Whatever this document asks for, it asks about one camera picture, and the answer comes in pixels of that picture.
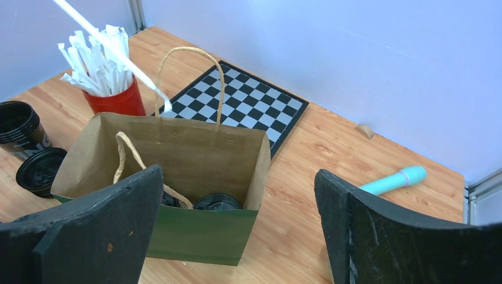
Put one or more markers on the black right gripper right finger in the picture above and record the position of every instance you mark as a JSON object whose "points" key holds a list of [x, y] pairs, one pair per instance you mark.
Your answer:
{"points": [[372, 240]]}

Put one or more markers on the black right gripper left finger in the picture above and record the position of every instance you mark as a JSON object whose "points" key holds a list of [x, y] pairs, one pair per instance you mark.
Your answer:
{"points": [[101, 237]]}

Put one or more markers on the black cup lid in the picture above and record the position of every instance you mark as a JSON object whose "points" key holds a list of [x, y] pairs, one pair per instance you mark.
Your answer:
{"points": [[217, 202], [169, 200]]}

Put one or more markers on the green paper bag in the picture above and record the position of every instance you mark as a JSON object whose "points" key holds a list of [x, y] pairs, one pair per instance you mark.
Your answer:
{"points": [[197, 158]]}

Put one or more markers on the single white straw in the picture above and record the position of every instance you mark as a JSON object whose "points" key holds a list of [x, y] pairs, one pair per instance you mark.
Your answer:
{"points": [[118, 53]]}

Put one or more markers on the black lid stack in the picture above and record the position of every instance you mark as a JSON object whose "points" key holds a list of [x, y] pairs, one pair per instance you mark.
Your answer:
{"points": [[38, 172]]}

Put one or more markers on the small brown wood block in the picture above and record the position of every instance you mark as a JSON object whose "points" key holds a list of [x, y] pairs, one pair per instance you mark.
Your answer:
{"points": [[365, 130]]}

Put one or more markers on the black cup stack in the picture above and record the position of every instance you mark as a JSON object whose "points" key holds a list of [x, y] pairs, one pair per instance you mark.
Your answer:
{"points": [[22, 134]]}

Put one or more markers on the red straw holder cup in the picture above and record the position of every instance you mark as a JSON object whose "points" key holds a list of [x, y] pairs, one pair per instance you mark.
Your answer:
{"points": [[128, 102]]}

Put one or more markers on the white wrapped straws bundle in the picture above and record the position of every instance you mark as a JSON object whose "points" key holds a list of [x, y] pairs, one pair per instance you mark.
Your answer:
{"points": [[94, 67]]}

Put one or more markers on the black white chessboard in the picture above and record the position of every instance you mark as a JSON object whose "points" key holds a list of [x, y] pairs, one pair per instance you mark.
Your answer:
{"points": [[249, 102]]}

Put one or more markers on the mint green handle tool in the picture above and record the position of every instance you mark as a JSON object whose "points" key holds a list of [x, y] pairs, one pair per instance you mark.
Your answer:
{"points": [[408, 176]]}

